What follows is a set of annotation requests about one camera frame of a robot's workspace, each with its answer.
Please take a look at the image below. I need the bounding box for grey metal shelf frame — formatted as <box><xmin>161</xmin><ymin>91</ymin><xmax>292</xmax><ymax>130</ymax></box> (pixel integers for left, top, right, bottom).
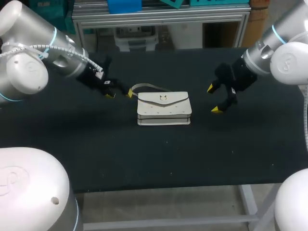
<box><xmin>71</xmin><ymin>4</ymin><xmax>252</xmax><ymax>53</ymax></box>

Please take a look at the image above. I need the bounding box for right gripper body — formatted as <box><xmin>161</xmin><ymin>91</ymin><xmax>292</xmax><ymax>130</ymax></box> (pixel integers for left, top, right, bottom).
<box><xmin>214</xmin><ymin>56</ymin><xmax>258</xmax><ymax>94</ymax></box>

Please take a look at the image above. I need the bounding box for white cable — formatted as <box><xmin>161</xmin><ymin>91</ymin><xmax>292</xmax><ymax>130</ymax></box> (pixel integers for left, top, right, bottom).
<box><xmin>0</xmin><ymin>42</ymin><xmax>104</xmax><ymax>73</ymax></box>

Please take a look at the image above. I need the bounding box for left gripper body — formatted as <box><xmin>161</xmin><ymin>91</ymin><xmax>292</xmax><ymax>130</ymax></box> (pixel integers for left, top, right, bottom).
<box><xmin>76</xmin><ymin>55</ymin><xmax>119</xmax><ymax>91</ymax></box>

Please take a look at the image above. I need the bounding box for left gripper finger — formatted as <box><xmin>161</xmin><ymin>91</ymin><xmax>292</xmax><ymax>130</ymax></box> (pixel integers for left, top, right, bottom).
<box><xmin>102</xmin><ymin>82</ymin><xmax>116</xmax><ymax>100</ymax></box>
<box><xmin>112</xmin><ymin>78</ymin><xmax>135</xmax><ymax>98</ymax></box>

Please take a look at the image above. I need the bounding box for white plastic bin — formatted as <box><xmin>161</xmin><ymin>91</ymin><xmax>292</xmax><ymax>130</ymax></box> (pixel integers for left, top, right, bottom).
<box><xmin>114</xmin><ymin>25</ymin><xmax>159</xmax><ymax>52</ymax></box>

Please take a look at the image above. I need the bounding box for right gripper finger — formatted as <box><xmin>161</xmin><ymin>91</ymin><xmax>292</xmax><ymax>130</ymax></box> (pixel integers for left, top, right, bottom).
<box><xmin>206</xmin><ymin>77</ymin><xmax>226</xmax><ymax>94</ymax></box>
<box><xmin>211</xmin><ymin>84</ymin><xmax>239</xmax><ymax>114</ymax></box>

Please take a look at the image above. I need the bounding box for white envelope handbag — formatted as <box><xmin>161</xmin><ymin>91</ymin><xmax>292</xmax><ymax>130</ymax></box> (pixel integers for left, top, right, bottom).
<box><xmin>131</xmin><ymin>83</ymin><xmax>193</xmax><ymax>127</ymax></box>

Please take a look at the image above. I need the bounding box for teal box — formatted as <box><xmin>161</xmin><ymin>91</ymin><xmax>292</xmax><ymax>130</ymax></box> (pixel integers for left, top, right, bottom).
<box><xmin>160</xmin><ymin>0</ymin><xmax>184</xmax><ymax>10</ymax></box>

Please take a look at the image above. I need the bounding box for brown cardboard box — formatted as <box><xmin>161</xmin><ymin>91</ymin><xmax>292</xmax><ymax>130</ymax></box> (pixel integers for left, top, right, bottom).
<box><xmin>247</xmin><ymin>4</ymin><xmax>268</xmax><ymax>48</ymax></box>

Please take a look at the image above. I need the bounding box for blue plastic bin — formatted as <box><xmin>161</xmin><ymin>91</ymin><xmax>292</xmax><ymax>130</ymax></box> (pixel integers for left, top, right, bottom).
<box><xmin>107</xmin><ymin>0</ymin><xmax>143</xmax><ymax>14</ymax></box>

